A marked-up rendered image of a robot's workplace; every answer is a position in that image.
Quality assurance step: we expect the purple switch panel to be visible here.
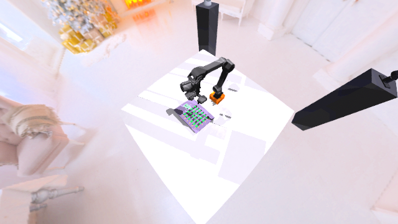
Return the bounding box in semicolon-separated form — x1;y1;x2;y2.
174;100;215;134

